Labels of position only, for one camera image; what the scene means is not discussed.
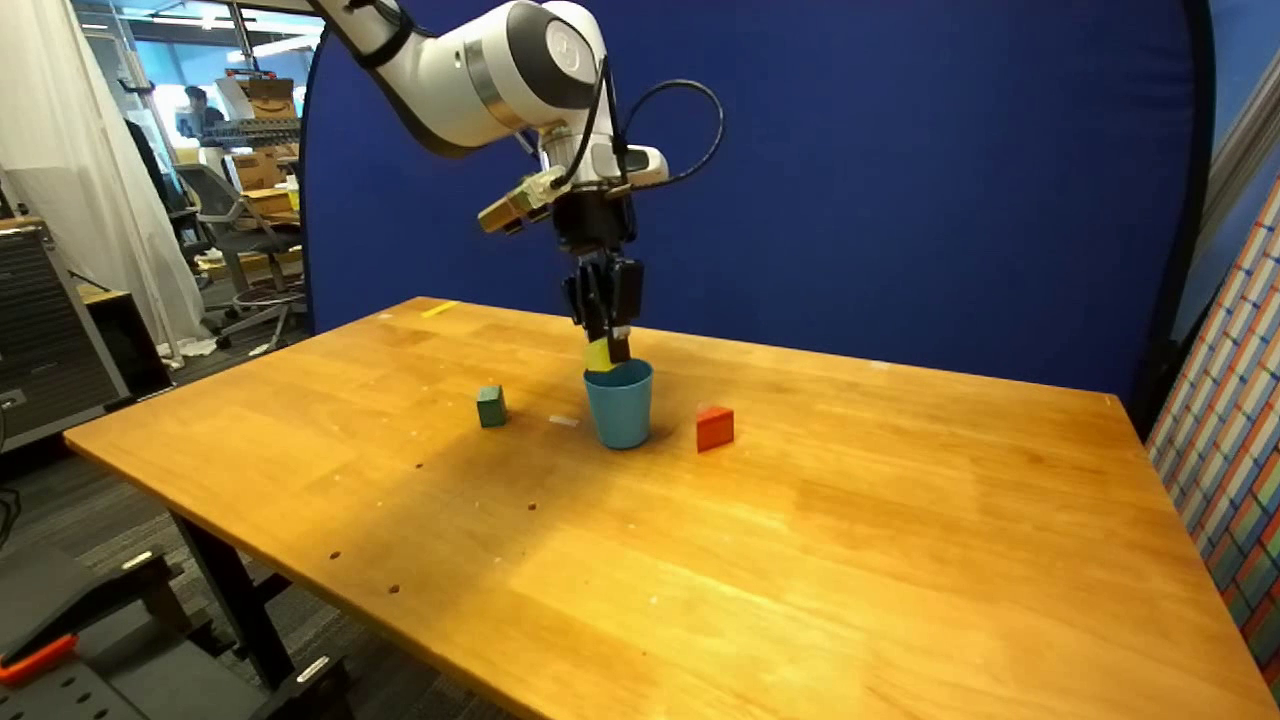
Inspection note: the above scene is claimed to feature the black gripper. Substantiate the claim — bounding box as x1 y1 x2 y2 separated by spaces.
546 185 647 375

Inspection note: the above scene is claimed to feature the blue cup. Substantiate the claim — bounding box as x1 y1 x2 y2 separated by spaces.
579 355 661 451

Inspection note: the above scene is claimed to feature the green block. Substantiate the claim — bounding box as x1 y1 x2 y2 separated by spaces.
473 385 512 430

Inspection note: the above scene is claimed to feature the red block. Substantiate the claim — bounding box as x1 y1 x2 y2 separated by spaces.
693 403 741 456

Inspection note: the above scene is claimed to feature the blue fabric backdrop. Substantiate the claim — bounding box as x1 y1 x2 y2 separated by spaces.
295 0 1218 403

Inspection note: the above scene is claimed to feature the black table leg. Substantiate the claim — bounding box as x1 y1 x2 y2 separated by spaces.
168 506 305 692

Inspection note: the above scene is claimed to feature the white curtain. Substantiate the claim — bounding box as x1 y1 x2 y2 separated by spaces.
0 0 216 364

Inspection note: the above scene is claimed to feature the black cabinet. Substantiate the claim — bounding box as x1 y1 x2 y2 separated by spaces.
0 214 132 451

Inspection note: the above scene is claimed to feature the black floor equipment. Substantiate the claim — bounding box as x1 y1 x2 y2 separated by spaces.
0 541 360 720

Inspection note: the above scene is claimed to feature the colourful patterned panel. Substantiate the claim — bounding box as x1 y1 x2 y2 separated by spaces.
1142 178 1280 671

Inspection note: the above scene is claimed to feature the tan wrist camera mount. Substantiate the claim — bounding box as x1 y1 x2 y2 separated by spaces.
473 139 674 239

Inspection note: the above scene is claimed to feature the black looped cable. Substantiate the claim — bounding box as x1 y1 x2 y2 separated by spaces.
579 72 733 191

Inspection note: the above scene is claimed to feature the red handle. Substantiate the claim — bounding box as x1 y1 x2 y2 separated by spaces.
0 632 81 692

